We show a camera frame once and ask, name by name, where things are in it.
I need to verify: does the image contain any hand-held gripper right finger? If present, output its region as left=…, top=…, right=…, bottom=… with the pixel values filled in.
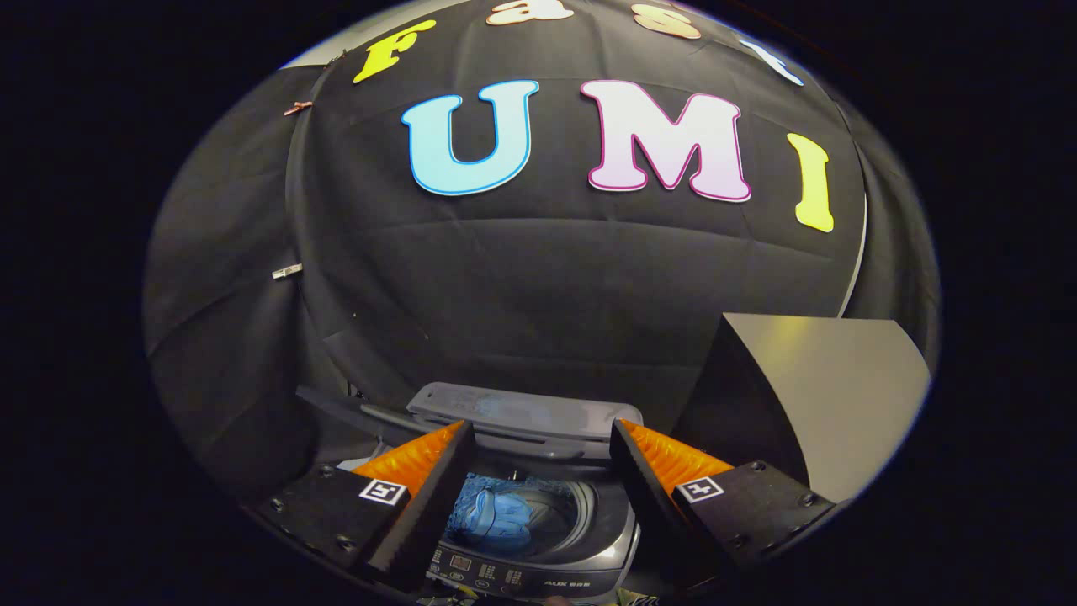
left=610, top=418, right=836, bottom=592

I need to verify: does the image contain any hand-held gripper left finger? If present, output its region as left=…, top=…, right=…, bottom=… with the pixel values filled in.
left=252, top=420, right=477, bottom=592

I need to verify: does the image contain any light blue shirt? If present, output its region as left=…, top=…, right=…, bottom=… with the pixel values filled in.
left=459, top=488, right=536, bottom=536

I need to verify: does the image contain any grey washing machine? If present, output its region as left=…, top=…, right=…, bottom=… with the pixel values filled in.
left=425, top=454, right=640, bottom=600

